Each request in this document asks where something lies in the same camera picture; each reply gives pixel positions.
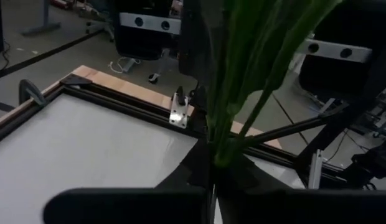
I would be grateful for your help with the black cabinet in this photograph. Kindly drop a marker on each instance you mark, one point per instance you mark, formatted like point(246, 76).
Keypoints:
point(140, 43)
point(336, 77)

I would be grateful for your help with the wooden table board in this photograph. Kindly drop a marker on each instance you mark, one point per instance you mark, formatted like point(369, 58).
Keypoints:
point(127, 87)

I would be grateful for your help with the grey desk leg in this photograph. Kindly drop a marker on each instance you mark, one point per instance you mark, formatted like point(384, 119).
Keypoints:
point(43, 15)

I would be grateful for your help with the black aluminium table frame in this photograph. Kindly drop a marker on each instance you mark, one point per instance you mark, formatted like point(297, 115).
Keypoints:
point(134, 107)

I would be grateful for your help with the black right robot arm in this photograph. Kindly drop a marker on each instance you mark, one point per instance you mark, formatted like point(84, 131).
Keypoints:
point(193, 46)

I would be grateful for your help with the caster wheel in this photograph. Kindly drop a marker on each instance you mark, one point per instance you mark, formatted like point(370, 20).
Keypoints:
point(154, 78)

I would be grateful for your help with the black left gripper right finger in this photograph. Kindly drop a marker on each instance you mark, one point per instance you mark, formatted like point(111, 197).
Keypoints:
point(242, 179)

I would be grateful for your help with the grey chair base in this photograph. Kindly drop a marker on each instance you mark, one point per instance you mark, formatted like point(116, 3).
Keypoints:
point(101, 28)

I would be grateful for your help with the white flower bunch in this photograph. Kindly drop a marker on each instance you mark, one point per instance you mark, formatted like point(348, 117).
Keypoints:
point(249, 62)

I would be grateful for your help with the grey clamp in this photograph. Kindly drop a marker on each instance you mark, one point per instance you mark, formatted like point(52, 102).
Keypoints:
point(24, 90)

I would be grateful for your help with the silver bracket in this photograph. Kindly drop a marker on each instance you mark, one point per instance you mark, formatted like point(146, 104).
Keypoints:
point(179, 116)

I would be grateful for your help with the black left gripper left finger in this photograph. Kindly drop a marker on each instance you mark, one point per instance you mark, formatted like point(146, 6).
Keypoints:
point(196, 174)

